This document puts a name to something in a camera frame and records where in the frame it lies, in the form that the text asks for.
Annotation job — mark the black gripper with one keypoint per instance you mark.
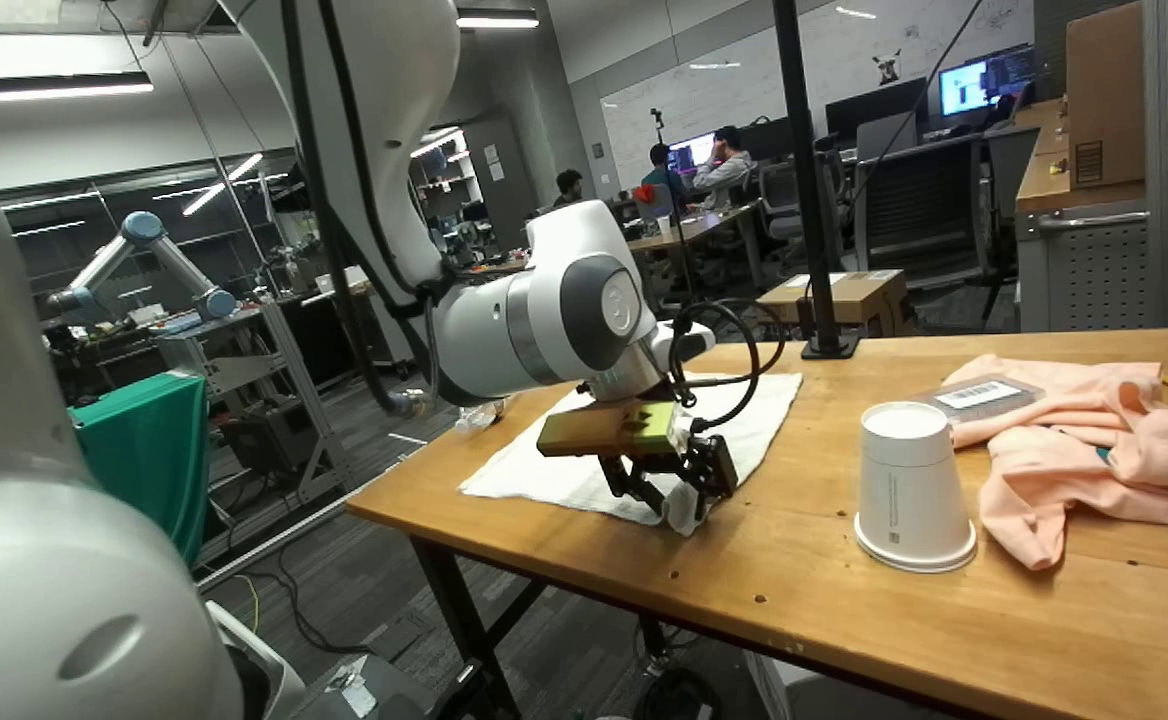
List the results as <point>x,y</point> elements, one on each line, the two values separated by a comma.
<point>703,455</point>

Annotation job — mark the white terry towel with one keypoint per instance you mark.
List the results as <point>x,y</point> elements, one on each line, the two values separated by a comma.
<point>544,467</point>

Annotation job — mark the grey blue background robot arm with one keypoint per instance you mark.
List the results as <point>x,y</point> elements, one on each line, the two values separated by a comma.
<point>147,263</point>

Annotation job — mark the clear plastic water bottle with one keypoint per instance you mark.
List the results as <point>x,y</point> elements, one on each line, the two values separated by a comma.
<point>477,418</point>

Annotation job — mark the white paper cup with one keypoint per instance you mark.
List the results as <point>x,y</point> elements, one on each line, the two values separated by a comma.
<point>911,493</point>

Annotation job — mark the long wooden office desk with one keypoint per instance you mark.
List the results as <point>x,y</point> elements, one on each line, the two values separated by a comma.
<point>690,226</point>

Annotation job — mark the small wooden stool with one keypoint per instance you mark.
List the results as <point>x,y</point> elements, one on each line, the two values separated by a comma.
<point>851,287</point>

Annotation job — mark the person in blue shirt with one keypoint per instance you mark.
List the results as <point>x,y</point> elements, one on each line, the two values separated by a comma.
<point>665,181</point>

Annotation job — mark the person in dark shirt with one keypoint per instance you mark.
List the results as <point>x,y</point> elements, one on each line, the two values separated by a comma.
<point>568,185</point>

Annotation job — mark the white labelled card packet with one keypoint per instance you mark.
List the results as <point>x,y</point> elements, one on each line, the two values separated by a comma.
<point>984,392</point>

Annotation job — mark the person in grey shirt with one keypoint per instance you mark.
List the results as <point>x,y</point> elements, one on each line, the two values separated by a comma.
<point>729,167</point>

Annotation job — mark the small lit monitor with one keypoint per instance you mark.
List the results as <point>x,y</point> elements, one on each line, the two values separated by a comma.
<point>696,148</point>

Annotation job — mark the black pole stand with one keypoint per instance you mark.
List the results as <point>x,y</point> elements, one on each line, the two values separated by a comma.
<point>809,173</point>

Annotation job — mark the pink cloth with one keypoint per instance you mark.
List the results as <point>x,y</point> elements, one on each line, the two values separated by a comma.
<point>1076,455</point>

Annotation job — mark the grey metal shelf cart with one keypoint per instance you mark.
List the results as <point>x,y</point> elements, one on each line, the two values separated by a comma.
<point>286,385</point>

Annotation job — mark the white perforated cabinet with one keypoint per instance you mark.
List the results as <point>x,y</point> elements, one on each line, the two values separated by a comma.
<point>1091,266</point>

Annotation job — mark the short ceiling light bar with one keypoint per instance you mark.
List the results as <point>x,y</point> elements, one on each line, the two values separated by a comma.
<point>498,23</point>

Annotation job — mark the lit computer monitor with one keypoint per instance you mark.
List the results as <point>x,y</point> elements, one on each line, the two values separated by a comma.
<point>979,84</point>

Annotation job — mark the green bin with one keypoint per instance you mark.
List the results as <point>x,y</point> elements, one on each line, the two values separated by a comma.
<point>147,455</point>

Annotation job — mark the large cardboard box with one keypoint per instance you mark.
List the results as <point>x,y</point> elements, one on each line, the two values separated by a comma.
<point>1119,93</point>

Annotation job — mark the long ceiling light panel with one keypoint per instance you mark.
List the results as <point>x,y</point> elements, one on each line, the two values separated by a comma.
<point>50,88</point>

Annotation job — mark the grey metal post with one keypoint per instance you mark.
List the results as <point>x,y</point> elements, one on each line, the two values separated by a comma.
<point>1163,163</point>

